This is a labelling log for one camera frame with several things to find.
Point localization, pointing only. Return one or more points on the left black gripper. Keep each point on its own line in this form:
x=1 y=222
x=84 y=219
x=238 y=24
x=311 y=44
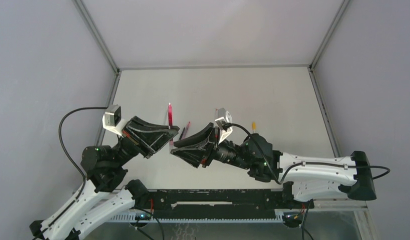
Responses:
x=156 y=140

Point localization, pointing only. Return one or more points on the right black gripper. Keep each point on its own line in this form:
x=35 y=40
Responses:
x=200 y=153

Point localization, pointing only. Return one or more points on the red gel pen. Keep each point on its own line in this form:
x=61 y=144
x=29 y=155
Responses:
x=170 y=115

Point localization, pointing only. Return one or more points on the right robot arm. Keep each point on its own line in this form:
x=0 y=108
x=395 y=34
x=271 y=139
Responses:
x=307 y=178

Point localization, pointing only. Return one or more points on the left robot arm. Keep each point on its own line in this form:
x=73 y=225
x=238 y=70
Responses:
x=103 y=165

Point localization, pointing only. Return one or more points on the pink gel pen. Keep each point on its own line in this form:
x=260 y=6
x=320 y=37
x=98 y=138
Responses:
x=187 y=127

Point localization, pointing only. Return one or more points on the black gel pen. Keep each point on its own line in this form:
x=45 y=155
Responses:
x=182 y=134

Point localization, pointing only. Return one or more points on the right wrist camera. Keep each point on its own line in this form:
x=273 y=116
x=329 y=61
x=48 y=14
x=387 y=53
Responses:
x=222 y=119

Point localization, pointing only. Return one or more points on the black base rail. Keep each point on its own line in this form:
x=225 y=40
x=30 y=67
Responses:
x=219 y=204

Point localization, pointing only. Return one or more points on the white cable tray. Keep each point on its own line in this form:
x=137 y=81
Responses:
x=132 y=217

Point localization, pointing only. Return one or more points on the aluminium frame left post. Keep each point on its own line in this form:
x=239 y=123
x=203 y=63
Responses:
x=81 y=7

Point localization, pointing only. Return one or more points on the aluminium frame post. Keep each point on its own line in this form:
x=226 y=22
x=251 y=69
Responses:
x=81 y=7
x=314 y=80

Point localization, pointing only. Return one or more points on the aluminium frame back rail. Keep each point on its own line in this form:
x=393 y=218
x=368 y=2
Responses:
x=301 y=65

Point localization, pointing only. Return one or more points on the aluminium frame right post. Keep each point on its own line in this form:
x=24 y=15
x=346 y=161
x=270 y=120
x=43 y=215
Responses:
x=314 y=80

